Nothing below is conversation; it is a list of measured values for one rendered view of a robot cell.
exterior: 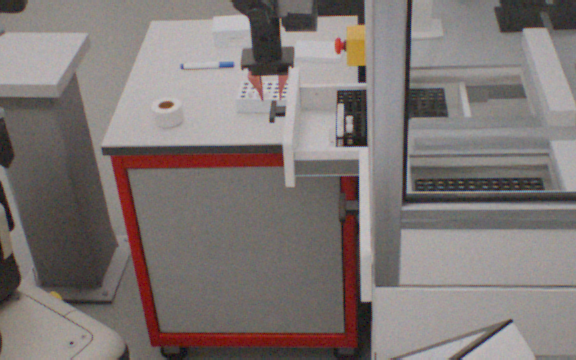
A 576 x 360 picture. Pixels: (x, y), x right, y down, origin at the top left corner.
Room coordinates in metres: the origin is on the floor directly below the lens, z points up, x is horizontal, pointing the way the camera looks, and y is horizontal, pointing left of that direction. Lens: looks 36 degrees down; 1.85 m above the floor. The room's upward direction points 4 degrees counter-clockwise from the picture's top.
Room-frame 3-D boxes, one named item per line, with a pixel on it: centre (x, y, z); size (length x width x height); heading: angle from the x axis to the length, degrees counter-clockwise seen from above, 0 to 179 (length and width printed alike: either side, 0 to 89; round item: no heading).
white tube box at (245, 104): (1.78, 0.03, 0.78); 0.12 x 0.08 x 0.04; 81
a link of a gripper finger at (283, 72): (1.49, 0.01, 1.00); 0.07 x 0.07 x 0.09; 85
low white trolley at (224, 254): (1.93, 0.09, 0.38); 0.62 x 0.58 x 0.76; 174
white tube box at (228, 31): (2.12, 0.10, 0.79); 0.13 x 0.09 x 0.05; 89
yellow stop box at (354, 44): (1.82, -0.19, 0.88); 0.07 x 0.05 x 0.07; 174
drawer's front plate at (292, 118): (1.51, -0.02, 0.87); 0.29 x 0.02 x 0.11; 174
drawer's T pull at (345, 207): (1.18, -0.11, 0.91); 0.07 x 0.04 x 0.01; 174
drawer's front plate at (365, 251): (1.18, -0.13, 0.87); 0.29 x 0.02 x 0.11; 174
